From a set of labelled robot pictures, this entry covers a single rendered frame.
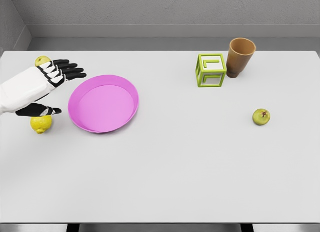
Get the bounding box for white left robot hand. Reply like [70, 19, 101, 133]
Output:
[4, 59, 87, 117]

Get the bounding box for yellow lemon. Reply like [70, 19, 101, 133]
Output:
[30, 114, 53, 135]

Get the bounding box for pink round plate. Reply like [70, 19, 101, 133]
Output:
[67, 75, 140, 134]

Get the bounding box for small yellow-green fruit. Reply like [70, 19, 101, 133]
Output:
[34, 56, 53, 68]

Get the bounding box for green and white letter block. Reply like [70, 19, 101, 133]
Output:
[195, 53, 228, 88]

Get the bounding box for brown cup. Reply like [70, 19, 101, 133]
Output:
[225, 37, 257, 79]

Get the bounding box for green pear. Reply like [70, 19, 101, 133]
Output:
[252, 108, 271, 126]

